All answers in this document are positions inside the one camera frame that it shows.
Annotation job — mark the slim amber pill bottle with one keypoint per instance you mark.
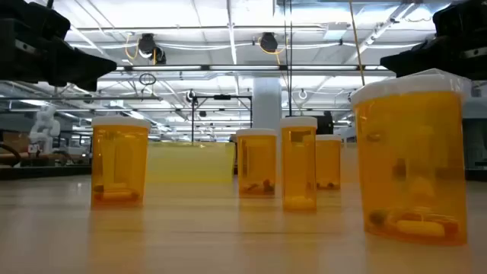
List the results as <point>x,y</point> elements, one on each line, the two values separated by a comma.
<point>298,163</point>

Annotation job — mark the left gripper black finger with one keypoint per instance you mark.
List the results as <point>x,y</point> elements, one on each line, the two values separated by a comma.
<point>80,61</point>
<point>72,81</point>

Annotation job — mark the large amber pill bottle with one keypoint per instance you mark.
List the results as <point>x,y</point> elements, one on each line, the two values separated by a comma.
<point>119,163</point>
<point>256,163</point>
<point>411,152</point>

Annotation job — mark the small amber pill bottle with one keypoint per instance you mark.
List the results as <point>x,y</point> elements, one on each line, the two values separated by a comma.
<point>329,160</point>

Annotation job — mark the black background stand frame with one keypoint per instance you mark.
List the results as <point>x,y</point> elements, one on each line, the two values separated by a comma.
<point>193,122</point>

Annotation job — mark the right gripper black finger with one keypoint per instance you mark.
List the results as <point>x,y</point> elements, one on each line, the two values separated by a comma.
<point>430,53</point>
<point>433,67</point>

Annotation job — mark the long ceiling light bar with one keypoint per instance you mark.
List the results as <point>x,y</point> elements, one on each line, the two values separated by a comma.
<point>243,67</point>

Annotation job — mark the black metal rig frame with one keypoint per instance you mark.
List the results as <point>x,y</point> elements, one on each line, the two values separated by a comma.
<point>38,173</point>

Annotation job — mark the white robot figure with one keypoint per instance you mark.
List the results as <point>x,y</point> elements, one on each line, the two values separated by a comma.
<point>45,127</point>

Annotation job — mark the translucent yellow bin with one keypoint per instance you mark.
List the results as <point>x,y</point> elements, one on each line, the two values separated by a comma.
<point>190,163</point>

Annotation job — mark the brown cardboard box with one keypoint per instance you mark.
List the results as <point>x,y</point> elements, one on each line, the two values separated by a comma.
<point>15,141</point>

